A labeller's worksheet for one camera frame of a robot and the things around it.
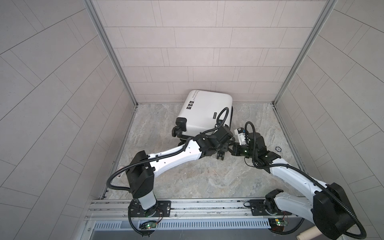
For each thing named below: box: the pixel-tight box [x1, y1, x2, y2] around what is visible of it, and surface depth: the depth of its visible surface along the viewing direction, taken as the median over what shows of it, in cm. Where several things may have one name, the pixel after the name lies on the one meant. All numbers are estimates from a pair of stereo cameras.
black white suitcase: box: [172, 90, 233, 161], surface depth 85 cm
